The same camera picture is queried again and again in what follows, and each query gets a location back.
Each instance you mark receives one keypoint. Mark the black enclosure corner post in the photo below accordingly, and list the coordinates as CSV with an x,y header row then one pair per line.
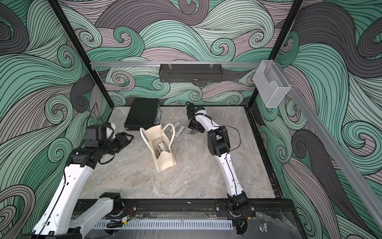
x,y
285,29

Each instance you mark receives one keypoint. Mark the black case with latches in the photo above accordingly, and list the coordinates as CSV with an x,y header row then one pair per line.
x,y
144,113

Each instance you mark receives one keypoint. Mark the aluminium rail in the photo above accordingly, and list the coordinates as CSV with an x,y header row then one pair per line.
x,y
365,192
228,64

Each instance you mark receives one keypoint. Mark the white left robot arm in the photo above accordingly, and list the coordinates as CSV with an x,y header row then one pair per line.
x,y
56,221

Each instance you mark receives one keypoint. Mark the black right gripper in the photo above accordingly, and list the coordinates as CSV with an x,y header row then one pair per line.
x,y
200,129

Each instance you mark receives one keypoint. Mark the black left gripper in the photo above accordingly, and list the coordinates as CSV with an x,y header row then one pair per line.
x,y
122,140

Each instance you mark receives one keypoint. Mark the black wall tray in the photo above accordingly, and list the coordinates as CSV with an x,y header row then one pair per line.
x,y
190,73

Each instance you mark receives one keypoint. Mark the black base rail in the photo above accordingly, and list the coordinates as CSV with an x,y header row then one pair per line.
x,y
218,207

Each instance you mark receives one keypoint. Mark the black left corner post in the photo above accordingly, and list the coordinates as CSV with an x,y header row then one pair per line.
x,y
80,50

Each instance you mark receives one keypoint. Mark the cream canvas tote bag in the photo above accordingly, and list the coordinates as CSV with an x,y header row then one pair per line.
x,y
167,134

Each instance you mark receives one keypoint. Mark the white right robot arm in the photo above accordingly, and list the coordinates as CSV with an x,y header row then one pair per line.
x,y
220,147

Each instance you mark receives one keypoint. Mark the aluminium back rail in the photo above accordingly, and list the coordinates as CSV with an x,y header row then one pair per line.
x,y
228,64

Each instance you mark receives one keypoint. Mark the aluminium right rail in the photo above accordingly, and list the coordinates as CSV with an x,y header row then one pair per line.
x,y
365,192

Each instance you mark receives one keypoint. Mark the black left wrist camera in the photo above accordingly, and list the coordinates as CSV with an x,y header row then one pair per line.
x,y
97,134

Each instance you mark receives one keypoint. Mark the clear compass case white label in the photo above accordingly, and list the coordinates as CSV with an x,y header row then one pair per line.
x,y
159,147

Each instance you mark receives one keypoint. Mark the clear acrylic wall holder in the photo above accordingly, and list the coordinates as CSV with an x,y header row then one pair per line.
x,y
271,83

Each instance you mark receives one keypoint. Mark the white slotted cable duct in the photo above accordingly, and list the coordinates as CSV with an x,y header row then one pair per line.
x,y
198,224

